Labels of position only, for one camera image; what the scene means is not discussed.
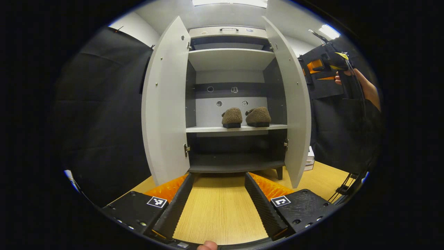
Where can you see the white and grey shoe cabinet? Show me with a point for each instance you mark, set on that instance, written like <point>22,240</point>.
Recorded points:
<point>229,62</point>

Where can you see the white cabinet drawer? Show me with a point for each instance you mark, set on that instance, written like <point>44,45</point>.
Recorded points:
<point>208,33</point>

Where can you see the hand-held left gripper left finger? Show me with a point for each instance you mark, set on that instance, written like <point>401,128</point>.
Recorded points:
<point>177,205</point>

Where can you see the black metal stand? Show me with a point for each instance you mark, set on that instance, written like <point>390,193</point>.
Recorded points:
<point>345,189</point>

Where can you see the large ceiling light panel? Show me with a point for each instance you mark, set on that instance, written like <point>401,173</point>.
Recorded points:
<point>229,2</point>

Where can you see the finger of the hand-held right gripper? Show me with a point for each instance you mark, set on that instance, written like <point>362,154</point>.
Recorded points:
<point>322,88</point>
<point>314,55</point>

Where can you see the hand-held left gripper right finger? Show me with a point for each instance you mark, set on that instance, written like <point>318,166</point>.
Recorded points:
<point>262,205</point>

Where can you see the brown fuzzy shoe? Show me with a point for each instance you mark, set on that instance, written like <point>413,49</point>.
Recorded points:
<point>258,116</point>
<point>231,117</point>

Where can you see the small ceiling light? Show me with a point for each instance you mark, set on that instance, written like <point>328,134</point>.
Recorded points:
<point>329,31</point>

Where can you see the black backdrop cloth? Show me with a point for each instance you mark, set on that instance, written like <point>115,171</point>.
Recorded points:
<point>104,121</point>

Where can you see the white cabinet door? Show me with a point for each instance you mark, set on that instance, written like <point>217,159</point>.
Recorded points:
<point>166,104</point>
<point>295,104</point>

